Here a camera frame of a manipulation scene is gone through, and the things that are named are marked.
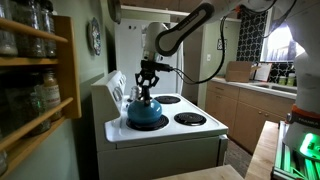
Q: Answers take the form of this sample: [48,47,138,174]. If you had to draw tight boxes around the black white patterned curtain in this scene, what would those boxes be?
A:
[236,9,268,63]

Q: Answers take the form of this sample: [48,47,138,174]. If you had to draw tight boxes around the white oven door handle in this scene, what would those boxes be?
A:
[217,134,230,167]

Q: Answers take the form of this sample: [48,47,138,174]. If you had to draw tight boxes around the labelled glass spice jar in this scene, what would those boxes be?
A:
[41,68,63,122]

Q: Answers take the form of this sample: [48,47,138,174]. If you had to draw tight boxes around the glass jar dark herbs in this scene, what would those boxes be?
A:
[13,0,46,59]

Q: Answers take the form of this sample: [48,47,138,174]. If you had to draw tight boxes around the white stove knob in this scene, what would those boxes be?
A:
[112,86,124,103]
[117,74,127,86]

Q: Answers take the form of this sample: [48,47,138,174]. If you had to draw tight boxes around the light wood counter cabinets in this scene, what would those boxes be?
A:
[204,76,298,155]

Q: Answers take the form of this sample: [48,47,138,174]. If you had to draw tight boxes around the white paper board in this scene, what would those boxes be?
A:
[254,63,273,83]

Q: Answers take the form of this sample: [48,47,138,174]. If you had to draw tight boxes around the wooden spice rack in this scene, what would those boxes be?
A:
[0,14,83,179]

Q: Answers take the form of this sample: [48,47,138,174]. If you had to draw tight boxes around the dark round hanging pan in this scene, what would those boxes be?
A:
[107,0,123,25]

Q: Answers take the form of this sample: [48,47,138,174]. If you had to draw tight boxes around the brown cardboard box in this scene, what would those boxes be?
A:
[225,60,261,83]

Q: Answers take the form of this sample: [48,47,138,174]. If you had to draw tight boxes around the glass spice jar black lid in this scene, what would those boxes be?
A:
[41,0,57,58]

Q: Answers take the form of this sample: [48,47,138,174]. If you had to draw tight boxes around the large black coil burner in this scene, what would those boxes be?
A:
[154,95,182,105]
[125,114,170,132]

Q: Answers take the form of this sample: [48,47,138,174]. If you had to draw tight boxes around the small clear glass jar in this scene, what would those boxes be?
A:
[0,149,9,176]

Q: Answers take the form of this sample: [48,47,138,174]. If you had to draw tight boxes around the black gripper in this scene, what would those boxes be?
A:
[134,59,160,98]

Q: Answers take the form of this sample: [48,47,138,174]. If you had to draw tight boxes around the silver metal kettle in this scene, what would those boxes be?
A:
[129,85,143,102]

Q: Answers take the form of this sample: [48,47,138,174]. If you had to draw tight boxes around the kitchen sink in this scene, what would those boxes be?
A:
[249,81,298,95]

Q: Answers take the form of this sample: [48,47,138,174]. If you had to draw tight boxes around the glass jar pale contents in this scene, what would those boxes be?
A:
[0,0,19,57]

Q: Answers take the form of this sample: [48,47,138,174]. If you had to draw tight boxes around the green lit metal robot stand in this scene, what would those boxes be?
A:
[270,120,320,180]

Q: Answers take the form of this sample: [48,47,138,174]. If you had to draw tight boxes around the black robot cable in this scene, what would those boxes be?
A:
[171,14,228,85]

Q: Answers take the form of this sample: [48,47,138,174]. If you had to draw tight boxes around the small framed wall art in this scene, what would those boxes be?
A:
[216,38,228,51]

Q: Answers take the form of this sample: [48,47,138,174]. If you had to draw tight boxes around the glass jar green herbs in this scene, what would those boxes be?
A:
[29,83,52,135]

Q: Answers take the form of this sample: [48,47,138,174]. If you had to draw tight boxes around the bright kitchen window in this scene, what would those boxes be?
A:
[261,19,306,63]

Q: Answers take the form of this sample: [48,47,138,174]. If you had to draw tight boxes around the white electric stove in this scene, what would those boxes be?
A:
[90,69,230,180]

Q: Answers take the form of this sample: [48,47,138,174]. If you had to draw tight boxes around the patterned floor rug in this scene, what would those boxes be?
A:
[223,138,253,178]

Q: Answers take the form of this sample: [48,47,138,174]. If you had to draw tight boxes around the blue kettle black handle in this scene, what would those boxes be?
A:
[127,85,163,127]

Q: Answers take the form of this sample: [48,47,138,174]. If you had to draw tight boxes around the large dark glass jar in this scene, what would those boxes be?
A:
[0,71,34,135]

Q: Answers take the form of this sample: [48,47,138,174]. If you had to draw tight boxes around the wooden butcher block table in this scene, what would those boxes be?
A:
[244,120,280,180]
[154,164,245,180]

